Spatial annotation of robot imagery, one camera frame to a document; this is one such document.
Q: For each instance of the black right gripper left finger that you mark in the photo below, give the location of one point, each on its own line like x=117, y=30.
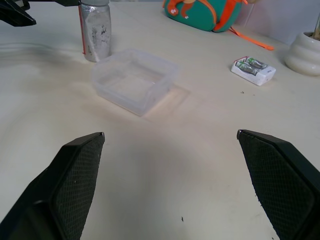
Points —
x=62, y=190

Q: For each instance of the clear plastic container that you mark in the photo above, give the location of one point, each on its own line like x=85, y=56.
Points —
x=135, y=80

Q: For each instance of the white battery charger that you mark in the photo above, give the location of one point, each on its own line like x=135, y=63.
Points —
x=260, y=73

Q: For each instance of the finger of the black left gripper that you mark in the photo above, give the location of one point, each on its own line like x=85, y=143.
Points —
x=17, y=17
x=55, y=2

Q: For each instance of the silver metal bottle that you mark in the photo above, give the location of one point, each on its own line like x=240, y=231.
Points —
x=96, y=32

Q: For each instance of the grey jar lid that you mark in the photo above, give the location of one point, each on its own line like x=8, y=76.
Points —
x=95, y=2

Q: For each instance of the green orange dinosaur pouch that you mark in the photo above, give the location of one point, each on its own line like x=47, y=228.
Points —
x=200, y=13

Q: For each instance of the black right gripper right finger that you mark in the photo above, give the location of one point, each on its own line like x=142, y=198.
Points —
x=282, y=185

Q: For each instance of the green silver battery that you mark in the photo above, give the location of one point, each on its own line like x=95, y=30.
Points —
x=255, y=63
x=247, y=68

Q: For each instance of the white ribbed ceramic pot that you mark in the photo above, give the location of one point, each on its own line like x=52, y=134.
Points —
x=303, y=55

